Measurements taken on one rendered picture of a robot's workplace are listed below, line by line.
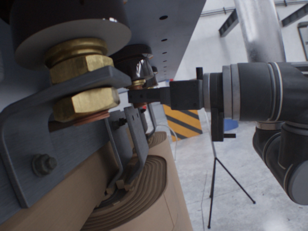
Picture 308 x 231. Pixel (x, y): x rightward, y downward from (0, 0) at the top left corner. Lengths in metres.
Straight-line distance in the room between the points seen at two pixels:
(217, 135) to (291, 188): 0.17
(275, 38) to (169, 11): 0.29
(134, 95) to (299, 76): 0.30
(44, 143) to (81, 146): 0.09
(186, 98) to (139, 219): 0.21
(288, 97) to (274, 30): 0.22
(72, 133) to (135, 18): 0.18
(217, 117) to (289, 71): 0.15
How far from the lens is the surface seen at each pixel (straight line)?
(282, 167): 0.39
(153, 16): 0.28
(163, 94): 0.32
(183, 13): 0.30
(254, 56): 0.48
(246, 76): 0.31
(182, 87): 0.30
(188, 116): 5.32
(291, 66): 0.35
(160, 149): 0.73
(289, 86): 0.32
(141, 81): 0.39
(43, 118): 0.19
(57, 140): 0.22
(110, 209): 0.36
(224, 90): 0.31
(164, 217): 0.35
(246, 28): 0.49
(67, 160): 0.23
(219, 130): 0.34
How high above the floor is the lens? 1.23
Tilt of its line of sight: 5 degrees down
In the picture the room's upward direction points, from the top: 15 degrees counter-clockwise
